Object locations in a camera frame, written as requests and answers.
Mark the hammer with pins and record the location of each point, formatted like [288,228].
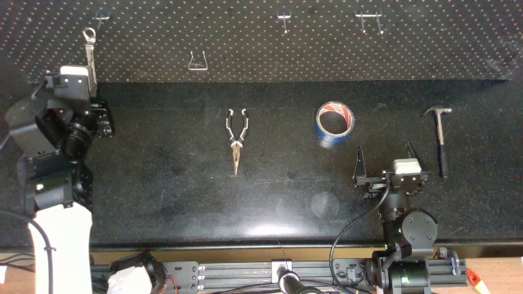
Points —
[443,163]

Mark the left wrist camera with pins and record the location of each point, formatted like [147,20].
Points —
[75,71]

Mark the wrench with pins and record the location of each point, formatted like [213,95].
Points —
[90,53]

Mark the mounting rail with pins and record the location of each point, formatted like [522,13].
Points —
[245,273]

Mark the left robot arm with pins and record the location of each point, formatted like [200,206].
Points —
[61,245]

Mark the black and white pliers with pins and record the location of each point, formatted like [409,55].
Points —
[236,147]

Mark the orange and white object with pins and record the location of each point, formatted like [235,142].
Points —
[474,277]

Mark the black pegboard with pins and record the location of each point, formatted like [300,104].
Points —
[245,41]

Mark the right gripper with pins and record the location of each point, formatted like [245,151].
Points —
[404,183]

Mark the roll of blue tape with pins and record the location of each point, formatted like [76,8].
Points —
[323,132]

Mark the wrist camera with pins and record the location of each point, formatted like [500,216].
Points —
[407,166]
[75,71]

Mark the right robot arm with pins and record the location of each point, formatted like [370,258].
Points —
[418,232]

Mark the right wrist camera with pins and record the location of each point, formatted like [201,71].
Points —
[407,166]

